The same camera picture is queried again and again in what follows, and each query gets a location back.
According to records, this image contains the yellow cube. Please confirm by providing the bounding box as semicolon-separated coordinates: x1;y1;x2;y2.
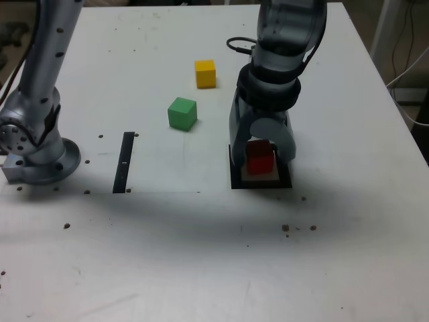
194;59;217;89

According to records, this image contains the black tape square outline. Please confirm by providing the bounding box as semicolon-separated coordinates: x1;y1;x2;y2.
228;144;293;190

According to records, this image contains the white background cable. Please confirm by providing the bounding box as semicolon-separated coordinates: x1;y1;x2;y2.
387;46;429;127

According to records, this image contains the black background cable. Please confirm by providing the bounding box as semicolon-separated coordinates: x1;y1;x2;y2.
390;0;425;101

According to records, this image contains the red cube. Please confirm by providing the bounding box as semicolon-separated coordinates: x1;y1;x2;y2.
245;140;276;176

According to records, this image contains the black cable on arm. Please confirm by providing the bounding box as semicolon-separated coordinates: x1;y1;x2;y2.
226;36;257;56

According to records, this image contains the black tape strip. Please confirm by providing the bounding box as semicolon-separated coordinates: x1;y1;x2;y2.
112;131;135;195

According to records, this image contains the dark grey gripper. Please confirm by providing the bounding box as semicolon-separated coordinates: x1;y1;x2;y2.
229;89;298;169

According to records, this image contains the white metal post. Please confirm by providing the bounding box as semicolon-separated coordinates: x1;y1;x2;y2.
370;0;395;60

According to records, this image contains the green cube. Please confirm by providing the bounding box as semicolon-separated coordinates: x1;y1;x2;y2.
167;97;198;131

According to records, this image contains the black background box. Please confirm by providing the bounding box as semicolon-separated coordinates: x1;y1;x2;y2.
391;87;429;105

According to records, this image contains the black background object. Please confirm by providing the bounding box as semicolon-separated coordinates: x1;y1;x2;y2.
0;21;33;66

